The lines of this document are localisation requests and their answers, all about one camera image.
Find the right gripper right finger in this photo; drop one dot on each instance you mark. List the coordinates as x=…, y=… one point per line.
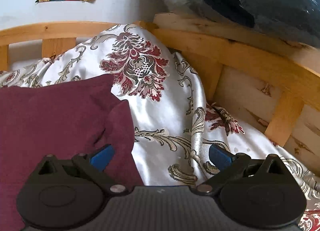
x=231, y=167

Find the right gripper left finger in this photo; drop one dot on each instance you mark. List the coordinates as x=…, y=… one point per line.
x=92, y=166

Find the maroon long-sleeve garment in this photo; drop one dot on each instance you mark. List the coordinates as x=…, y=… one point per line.
x=64, y=120

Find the white floral satin bedspread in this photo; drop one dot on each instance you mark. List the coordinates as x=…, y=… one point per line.
x=163, y=160

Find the wooden bed frame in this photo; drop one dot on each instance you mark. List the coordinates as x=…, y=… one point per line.
x=250, y=70

